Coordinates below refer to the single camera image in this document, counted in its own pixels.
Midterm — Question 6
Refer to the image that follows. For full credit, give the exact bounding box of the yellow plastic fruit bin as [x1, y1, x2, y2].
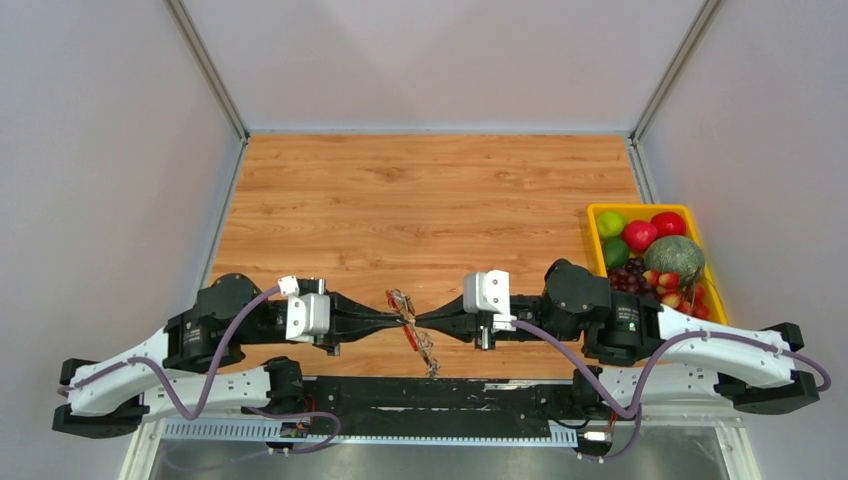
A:
[585, 203, 730, 325]

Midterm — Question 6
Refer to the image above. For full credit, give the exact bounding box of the small red peaches cluster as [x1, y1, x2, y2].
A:
[642, 270, 711, 320]

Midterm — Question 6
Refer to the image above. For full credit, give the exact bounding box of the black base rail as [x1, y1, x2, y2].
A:
[241, 374, 637, 440]

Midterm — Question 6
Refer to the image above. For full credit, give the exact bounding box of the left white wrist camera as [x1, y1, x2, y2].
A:
[277, 275, 331, 344]

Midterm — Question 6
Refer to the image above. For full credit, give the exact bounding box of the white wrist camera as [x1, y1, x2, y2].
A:
[462, 270, 517, 331]
[277, 275, 331, 344]

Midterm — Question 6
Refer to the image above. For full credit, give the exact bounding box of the purple grape bunch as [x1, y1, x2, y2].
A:
[608, 256, 660, 296]

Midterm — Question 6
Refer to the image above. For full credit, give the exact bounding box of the green netted melon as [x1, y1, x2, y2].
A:
[643, 235, 706, 284]

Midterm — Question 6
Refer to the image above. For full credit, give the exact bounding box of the slotted white cable duct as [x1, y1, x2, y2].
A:
[163, 418, 579, 448]

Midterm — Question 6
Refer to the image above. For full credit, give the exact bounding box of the red handled metal key organizer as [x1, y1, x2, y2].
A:
[386, 289, 440, 378]

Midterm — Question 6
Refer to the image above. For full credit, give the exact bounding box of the dark green lime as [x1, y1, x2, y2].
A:
[601, 237, 631, 270]

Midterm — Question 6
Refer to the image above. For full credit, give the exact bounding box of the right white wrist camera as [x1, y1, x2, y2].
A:
[462, 270, 517, 331]

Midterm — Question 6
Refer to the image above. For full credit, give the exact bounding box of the red apple left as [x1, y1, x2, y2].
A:
[620, 220, 658, 253]

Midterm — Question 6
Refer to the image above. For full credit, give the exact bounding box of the red apple right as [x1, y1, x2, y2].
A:
[650, 211, 687, 239]

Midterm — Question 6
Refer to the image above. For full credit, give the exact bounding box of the red apple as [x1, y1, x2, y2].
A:
[650, 211, 687, 239]
[620, 220, 658, 253]

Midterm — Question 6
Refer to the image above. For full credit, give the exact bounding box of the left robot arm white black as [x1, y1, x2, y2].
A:
[52, 274, 402, 439]

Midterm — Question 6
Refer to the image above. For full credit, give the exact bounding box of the light green apple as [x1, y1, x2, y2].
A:
[595, 211, 628, 239]

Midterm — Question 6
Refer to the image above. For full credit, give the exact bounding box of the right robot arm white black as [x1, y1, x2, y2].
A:
[416, 259, 832, 418]

